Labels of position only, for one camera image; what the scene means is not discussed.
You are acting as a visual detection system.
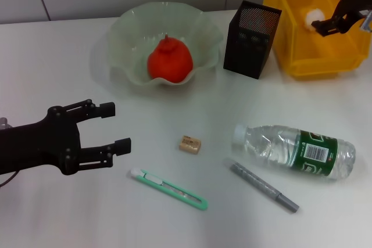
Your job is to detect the grey marker pen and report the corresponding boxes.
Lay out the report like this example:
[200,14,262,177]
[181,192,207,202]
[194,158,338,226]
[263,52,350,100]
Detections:
[222,157,300,213]

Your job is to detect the clear green-label water bottle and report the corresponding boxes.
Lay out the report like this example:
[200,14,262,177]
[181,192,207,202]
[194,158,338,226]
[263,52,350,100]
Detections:
[231,124,357,181]

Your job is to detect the beige eraser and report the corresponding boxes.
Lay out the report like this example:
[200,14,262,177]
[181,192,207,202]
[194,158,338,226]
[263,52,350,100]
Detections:
[177,134,202,153]

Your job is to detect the green glass fruit plate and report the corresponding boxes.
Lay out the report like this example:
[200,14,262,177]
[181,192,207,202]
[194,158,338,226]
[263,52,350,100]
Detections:
[108,2,224,87]

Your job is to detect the left wrist cable with plugs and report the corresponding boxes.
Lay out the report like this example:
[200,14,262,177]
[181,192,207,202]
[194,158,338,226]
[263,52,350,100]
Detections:
[0,116,22,188]

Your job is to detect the white paper ball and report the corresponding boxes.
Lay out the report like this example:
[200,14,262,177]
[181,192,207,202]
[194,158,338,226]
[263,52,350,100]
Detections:
[303,8,325,31]

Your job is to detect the black mesh pen holder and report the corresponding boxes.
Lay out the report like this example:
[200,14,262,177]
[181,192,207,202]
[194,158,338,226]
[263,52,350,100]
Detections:
[223,0,282,80]

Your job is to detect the green utility knife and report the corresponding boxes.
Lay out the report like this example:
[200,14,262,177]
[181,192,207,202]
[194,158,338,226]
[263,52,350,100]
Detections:
[127,167,209,211]

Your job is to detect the yellow plastic bin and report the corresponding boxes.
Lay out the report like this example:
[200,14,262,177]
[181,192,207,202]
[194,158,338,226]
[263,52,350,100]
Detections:
[263,0,372,81]

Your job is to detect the red-orange fruit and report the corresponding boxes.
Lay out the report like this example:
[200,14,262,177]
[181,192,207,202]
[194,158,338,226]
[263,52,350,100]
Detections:
[147,34,194,83]

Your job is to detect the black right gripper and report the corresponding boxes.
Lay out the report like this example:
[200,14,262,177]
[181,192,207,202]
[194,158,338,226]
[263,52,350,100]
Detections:
[311,0,372,38]

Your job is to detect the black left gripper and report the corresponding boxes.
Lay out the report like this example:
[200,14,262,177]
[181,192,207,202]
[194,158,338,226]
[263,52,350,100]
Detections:
[0,99,132,177]

